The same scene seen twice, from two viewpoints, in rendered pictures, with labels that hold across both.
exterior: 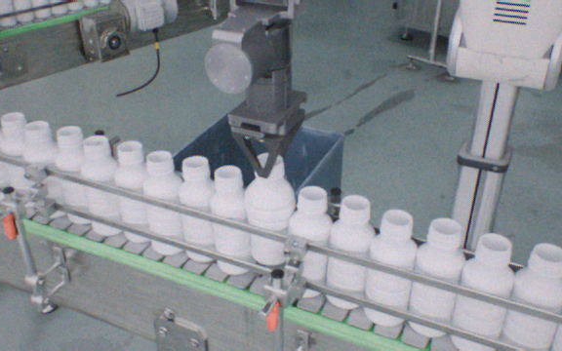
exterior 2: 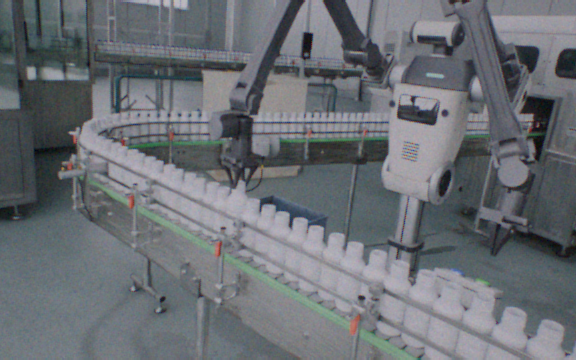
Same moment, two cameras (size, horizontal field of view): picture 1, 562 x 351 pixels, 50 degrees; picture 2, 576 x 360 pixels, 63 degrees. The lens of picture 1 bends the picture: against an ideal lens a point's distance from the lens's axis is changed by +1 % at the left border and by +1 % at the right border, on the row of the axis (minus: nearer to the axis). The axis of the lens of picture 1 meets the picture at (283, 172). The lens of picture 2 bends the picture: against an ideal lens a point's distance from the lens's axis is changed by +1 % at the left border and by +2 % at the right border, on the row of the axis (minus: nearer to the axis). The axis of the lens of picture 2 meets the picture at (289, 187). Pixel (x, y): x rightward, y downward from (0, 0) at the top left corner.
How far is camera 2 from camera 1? 69 cm
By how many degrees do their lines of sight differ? 21
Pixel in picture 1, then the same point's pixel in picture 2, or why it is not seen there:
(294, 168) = not seen: hidden behind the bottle
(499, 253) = (314, 231)
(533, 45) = (420, 173)
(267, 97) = (237, 148)
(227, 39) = (216, 116)
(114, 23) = not seen: hidden behind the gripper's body
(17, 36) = (186, 146)
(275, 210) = (236, 205)
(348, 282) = (260, 247)
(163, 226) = (194, 213)
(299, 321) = (236, 265)
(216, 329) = (204, 271)
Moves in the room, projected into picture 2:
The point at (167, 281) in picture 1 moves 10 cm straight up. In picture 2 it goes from (189, 242) to (190, 212)
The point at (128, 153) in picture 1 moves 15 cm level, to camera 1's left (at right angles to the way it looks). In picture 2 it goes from (188, 176) to (147, 168)
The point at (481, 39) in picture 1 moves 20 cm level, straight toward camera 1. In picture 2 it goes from (395, 167) to (369, 177)
